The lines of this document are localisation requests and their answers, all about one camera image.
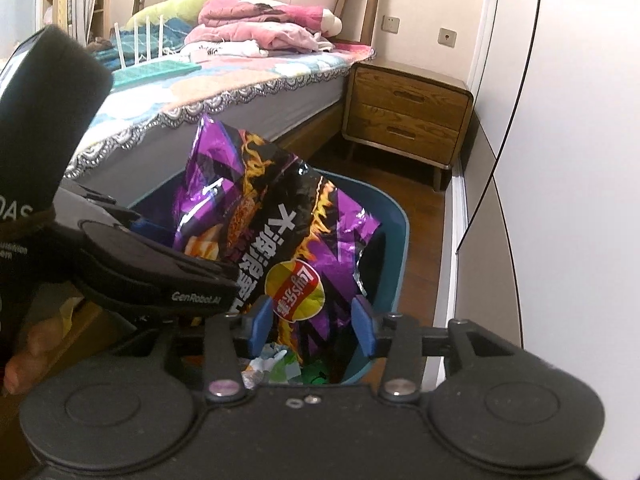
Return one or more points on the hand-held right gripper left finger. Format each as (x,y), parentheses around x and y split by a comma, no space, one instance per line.
(261,327)

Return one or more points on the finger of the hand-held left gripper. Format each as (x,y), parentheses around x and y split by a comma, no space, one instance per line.
(145,222)

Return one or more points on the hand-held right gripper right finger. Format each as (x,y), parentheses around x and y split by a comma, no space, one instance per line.
(364,330)

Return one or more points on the dark teal trash bin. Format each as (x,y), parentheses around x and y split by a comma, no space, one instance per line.
(395,260)

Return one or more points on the purple chip bag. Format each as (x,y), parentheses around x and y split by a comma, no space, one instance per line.
(280,220)

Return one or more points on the person's left hand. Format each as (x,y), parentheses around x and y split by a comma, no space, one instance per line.
(30,355)

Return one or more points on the blue white crumpled wrapper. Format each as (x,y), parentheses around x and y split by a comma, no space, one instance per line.
(270,362)

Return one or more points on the green snack wrapper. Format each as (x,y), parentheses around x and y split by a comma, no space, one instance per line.
(317,375)

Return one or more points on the brown fleece blanket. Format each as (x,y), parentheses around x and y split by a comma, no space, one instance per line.
(100,45)

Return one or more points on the white plastic rack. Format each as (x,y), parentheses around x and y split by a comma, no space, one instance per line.
(137,45)

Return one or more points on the teal quilt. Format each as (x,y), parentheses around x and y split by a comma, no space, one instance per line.
(172,27)

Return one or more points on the green pillow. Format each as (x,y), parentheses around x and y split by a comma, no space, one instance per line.
(170,7)

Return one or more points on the floral bedspread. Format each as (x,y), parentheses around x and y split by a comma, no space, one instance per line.
(240,75)

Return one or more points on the white printed t-shirt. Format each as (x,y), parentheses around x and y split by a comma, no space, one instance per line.
(235,49)

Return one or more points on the wooden nightstand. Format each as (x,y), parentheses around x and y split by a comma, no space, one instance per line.
(400,110)

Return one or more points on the pile of pink clothes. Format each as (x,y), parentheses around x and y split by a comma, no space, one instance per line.
(250,20)

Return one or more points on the white wardrobe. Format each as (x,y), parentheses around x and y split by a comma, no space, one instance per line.
(575,135)

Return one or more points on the wall socket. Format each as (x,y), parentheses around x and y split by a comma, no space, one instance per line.
(446,36)

